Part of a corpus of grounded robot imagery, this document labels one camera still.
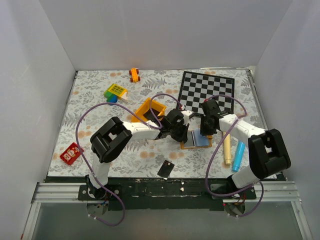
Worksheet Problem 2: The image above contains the dark credit card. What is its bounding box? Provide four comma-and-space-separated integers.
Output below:
143, 109, 160, 121
157, 160, 175, 179
183, 131, 195, 148

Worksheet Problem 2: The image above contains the tan leather card holder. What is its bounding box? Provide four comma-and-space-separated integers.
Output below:
180, 129, 212, 150

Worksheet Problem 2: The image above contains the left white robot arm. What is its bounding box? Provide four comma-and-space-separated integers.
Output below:
89, 109, 194, 200

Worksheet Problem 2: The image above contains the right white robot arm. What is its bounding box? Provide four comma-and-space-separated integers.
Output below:
200, 99, 291, 199

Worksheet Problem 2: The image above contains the beige toy microphone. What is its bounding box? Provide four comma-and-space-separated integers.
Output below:
222, 132, 232, 166

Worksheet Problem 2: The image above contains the yellow plastic bin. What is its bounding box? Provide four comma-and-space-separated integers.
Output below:
135, 97, 167, 122

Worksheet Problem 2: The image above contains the black white chessboard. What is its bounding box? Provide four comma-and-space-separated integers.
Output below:
178, 71, 235, 117

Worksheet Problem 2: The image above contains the blue toy microphone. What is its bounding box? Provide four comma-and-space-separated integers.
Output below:
232, 141, 246, 173

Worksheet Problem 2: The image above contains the floral table mat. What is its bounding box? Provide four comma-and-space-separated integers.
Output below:
48, 69, 276, 180

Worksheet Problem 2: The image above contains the orange toy car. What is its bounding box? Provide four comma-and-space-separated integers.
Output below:
129, 67, 141, 83

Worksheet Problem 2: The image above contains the yellow green toy block house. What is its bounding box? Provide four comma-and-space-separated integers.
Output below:
103, 83, 129, 102

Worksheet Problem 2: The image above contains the red toy block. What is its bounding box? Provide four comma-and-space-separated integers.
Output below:
59, 142, 84, 166

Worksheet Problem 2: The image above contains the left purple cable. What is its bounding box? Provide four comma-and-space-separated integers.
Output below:
75, 93, 186, 227

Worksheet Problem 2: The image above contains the purple cable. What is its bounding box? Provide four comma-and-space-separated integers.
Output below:
75, 93, 186, 227
204, 94, 265, 218

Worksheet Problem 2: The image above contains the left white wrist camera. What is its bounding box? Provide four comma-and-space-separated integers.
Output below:
181, 110, 194, 125

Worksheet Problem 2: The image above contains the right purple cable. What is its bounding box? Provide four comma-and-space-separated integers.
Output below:
204, 94, 265, 218

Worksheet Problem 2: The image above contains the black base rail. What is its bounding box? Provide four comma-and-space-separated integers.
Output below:
78, 177, 257, 211

